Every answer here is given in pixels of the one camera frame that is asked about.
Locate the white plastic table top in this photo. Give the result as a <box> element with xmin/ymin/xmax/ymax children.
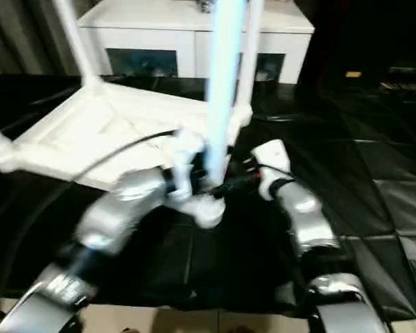
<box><xmin>0</xmin><ymin>81</ymin><xmax>254</xmax><ymax>226</ymax></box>

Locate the black mat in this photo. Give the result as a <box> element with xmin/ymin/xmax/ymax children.
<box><xmin>0</xmin><ymin>72</ymin><xmax>416</xmax><ymax>320</ymax></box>

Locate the white cabinet with glass doors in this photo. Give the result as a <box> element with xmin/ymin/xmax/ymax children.
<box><xmin>76</xmin><ymin>0</ymin><xmax>315</xmax><ymax>84</ymax></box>

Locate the grey curtain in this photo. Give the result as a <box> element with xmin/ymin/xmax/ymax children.
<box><xmin>0</xmin><ymin>0</ymin><xmax>101</xmax><ymax>79</ymax></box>

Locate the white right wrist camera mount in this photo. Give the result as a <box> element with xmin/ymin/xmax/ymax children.
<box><xmin>250</xmin><ymin>139</ymin><xmax>294</xmax><ymax>201</ymax></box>

